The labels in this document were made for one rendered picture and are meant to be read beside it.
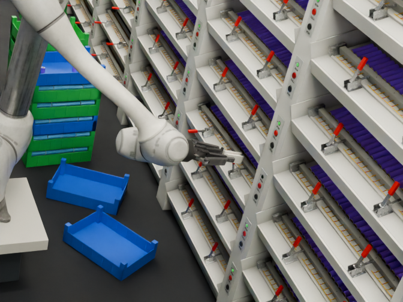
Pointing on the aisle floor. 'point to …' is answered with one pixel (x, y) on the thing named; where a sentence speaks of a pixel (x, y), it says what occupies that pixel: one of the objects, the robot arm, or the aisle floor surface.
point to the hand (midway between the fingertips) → (232, 157)
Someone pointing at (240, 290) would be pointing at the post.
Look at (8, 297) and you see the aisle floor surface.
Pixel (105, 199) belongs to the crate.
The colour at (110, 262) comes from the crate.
